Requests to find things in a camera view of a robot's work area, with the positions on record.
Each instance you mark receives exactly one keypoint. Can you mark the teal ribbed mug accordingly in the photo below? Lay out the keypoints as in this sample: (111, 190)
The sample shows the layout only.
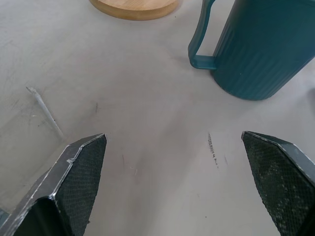
(256, 49)

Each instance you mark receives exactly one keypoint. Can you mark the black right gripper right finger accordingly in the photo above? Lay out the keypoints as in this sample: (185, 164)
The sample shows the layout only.
(280, 182)

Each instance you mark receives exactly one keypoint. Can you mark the round wooden coaster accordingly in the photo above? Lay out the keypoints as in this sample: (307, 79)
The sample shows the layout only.
(134, 8)

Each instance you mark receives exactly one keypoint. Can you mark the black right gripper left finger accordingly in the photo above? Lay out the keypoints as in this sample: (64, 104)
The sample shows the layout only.
(73, 186)

